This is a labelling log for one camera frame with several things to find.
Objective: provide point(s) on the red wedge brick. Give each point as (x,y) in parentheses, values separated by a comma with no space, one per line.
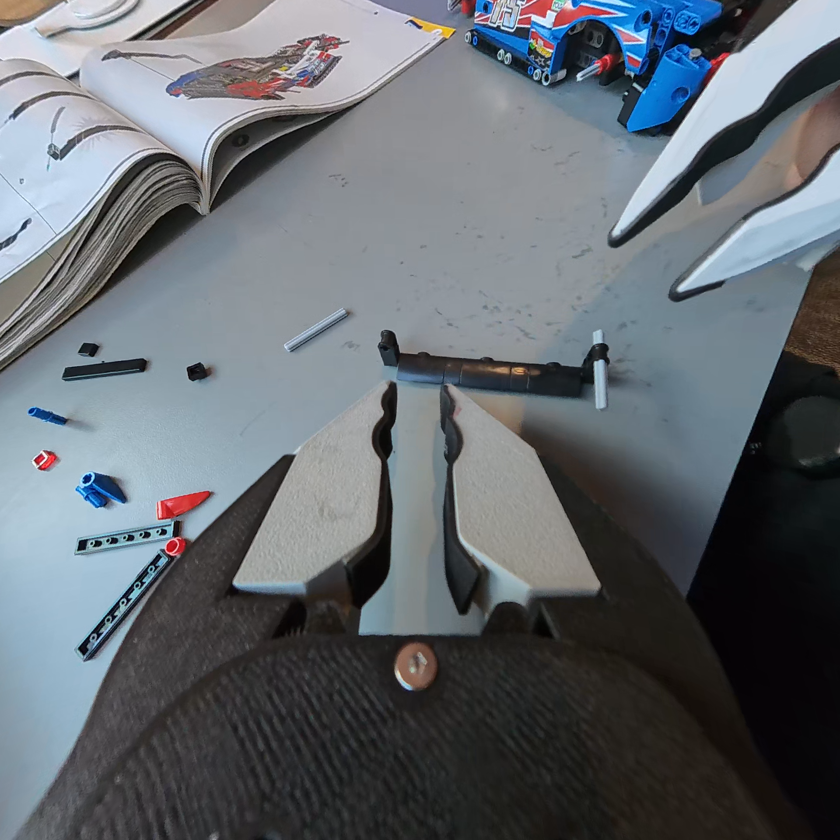
(182,505)

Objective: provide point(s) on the red round stud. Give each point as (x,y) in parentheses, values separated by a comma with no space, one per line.
(175,546)

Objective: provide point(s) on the blue toy pin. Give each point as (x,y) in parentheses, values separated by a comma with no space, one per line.
(46,415)

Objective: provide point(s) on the partly built toy car model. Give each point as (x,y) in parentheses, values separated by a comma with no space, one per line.
(590,39)

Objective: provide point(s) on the small black tile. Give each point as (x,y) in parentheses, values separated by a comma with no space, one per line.
(88,349)

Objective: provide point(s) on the open instruction booklet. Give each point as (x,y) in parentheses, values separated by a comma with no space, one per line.
(164,111)

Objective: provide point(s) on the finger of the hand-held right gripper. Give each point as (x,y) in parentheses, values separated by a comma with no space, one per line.
(722,111)
(787,236)

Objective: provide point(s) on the grey desk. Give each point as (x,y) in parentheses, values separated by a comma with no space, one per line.
(426,229)

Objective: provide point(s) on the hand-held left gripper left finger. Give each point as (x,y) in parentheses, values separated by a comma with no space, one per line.
(315,518)

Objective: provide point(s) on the dark red small tile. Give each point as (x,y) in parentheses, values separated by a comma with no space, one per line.
(44,459)

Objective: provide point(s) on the black axle connector brick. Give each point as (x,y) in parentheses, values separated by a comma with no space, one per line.
(487,375)

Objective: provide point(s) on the long black beam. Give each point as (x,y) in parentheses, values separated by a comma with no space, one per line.
(121,607)
(128,538)

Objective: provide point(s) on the person's right hand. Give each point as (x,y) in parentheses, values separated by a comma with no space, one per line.
(820,138)

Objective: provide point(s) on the blue angled brick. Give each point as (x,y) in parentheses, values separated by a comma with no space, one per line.
(100,489)

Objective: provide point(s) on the light grey toy axle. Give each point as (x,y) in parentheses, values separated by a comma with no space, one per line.
(315,329)
(600,394)

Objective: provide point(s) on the long black tile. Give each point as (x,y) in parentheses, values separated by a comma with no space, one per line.
(105,369)

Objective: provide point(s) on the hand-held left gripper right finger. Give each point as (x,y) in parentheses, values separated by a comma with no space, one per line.
(525,525)

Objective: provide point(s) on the wooden document stand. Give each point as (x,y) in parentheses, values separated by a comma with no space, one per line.
(98,10)

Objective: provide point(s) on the small black square brick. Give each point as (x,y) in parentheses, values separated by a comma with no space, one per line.
(197,372)

